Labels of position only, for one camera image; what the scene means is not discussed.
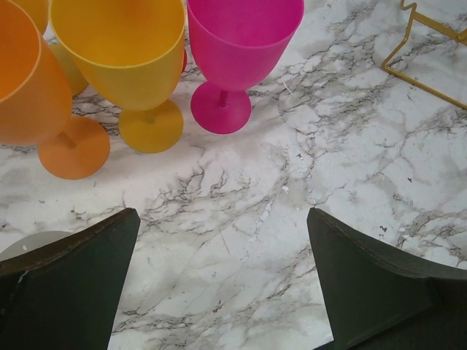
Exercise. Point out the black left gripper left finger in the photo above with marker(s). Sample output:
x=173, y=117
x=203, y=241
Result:
x=65, y=295

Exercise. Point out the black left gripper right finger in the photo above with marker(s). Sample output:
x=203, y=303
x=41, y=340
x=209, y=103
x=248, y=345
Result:
x=380, y=297

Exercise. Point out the orange wine glass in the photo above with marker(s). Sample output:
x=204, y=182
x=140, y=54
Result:
x=36, y=102

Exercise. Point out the yellow wine glass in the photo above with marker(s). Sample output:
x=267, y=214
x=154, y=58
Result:
x=38, y=11
x=132, y=54

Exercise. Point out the clear tape roll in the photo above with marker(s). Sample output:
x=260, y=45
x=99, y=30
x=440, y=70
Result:
x=32, y=242

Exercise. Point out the gold wire glass rack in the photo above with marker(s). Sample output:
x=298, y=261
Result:
x=431, y=56

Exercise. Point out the pink wine glass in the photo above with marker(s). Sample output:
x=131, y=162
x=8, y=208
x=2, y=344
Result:
x=235, y=45

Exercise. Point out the red wine glass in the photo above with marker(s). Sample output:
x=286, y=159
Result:
x=185, y=60

